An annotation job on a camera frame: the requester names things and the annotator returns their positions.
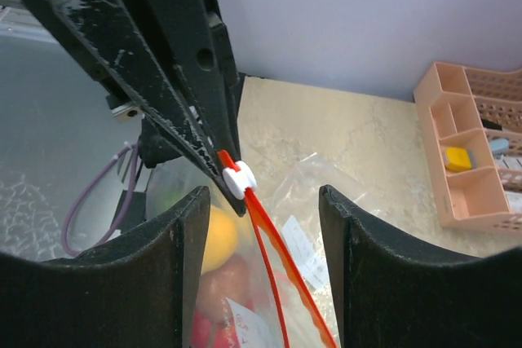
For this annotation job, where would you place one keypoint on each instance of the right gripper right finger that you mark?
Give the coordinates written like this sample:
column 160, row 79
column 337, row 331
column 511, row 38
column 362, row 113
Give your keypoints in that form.
column 391, row 289

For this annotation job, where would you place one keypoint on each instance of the mango toy fruit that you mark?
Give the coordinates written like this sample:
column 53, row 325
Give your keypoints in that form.
column 163, row 199

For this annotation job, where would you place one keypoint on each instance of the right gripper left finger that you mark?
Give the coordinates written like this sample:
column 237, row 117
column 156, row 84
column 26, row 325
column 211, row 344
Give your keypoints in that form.
column 137, row 290

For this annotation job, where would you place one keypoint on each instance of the clear zip top bag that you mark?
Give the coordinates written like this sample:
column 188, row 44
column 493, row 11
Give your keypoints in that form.
column 282, row 311

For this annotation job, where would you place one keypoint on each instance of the yellow lemon toy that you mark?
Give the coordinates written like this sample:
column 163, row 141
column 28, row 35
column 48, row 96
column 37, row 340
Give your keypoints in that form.
column 221, row 241

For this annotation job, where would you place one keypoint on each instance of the orange desk organizer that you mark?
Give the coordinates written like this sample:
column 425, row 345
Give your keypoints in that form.
column 465, row 107

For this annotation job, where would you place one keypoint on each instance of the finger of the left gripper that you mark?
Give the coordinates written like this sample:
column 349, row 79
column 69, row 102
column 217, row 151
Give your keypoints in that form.
column 195, row 49
column 101, row 38

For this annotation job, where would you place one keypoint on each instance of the red apple toy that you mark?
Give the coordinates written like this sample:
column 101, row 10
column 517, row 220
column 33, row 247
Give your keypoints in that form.
column 206, row 333

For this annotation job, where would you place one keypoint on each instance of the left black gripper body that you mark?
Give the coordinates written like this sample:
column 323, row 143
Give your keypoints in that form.
column 169, row 129

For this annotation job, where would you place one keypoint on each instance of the yellow sponge block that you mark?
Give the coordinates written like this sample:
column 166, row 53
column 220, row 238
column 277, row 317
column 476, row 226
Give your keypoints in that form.
column 457, row 160

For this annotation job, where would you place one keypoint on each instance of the brown onion toy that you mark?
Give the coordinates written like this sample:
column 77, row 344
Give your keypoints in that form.
column 231, row 281

